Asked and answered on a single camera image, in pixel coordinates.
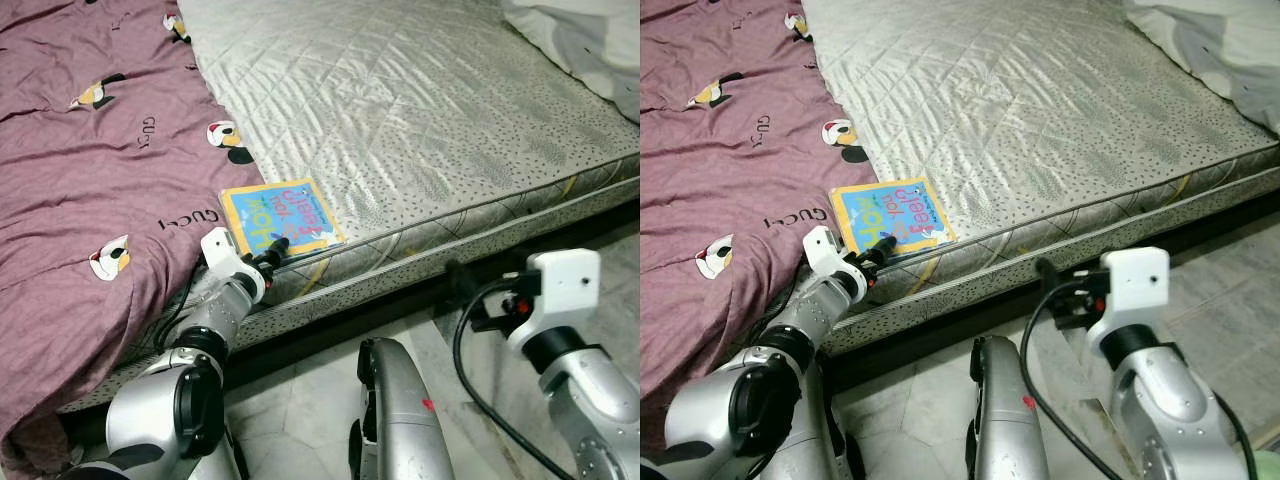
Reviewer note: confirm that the colourful children's book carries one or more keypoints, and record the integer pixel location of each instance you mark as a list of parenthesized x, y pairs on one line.
[(890, 215), (280, 215)]

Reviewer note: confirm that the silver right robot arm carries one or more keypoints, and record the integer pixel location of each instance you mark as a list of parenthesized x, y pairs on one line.
[(1170, 400), (590, 400)]

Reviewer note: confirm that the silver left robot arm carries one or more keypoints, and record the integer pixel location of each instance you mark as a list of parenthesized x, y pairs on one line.
[(160, 400), (740, 410)]

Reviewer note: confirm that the silver right robot leg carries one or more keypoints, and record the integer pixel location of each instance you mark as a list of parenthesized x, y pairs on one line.
[(1005, 420), (400, 420)]

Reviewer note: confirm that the white quilted mattress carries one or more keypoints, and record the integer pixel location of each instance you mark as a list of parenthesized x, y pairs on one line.
[(1020, 100), (400, 100)]

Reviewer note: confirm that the purple printed bedsheet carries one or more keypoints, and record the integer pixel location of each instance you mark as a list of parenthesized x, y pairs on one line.
[(100, 170), (720, 170)]

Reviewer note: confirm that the white pillow with green print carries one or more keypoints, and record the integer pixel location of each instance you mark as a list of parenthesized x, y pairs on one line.
[(590, 40), (1220, 40)]

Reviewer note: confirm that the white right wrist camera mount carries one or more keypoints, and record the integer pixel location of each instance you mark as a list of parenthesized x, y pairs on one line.
[(1135, 285), (565, 285)]

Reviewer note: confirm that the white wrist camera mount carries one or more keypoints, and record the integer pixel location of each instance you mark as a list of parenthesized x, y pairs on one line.
[(820, 248), (217, 247), (565, 285), (1135, 285)]

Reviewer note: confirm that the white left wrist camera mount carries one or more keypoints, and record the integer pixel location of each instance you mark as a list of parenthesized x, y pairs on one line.
[(820, 248), (217, 247)]

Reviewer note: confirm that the dark bed frame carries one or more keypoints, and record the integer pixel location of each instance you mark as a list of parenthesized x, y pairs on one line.
[(1200, 238), (575, 232)]

